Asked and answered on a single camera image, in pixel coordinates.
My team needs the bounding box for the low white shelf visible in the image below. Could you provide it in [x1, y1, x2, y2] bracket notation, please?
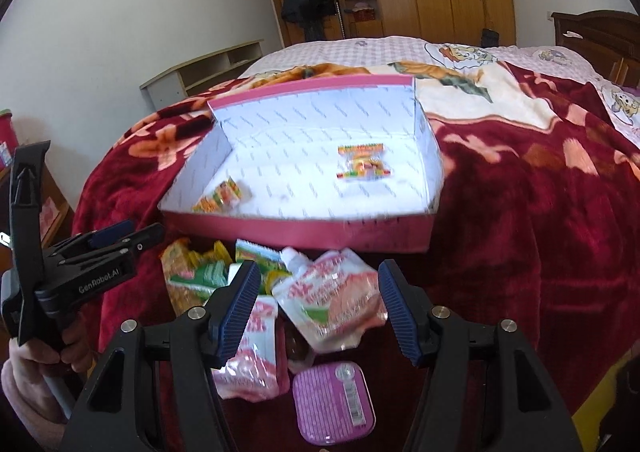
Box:
[140, 40, 262, 110]

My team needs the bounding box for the pink cardboard box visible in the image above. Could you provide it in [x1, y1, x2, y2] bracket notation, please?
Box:
[158, 74, 444, 253]

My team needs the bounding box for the green snack packet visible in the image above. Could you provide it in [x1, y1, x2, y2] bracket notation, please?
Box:
[228, 240, 291, 295]

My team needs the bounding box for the purple jelly cup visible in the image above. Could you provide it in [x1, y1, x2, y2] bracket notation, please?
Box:
[292, 361, 376, 446]

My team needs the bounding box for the left hand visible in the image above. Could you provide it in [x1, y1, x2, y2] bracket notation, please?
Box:
[1, 313, 94, 451]

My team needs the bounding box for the red container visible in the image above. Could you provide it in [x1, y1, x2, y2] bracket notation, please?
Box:
[0, 108, 18, 169]

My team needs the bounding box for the wooden headboard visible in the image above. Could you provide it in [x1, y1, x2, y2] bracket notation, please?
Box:
[551, 10, 640, 90]

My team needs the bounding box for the red floral blanket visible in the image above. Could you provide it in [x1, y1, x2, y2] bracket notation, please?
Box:
[73, 63, 639, 451]

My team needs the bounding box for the burger gummy packet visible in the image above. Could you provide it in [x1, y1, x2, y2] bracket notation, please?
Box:
[336, 143, 390, 180]
[192, 178, 243, 214]

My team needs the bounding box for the pink peach jelly pouch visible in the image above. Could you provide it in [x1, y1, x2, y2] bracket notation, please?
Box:
[271, 247, 387, 354]

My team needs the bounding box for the orange cracker packet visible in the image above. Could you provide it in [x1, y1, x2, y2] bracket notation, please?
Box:
[160, 238, 232, 316]

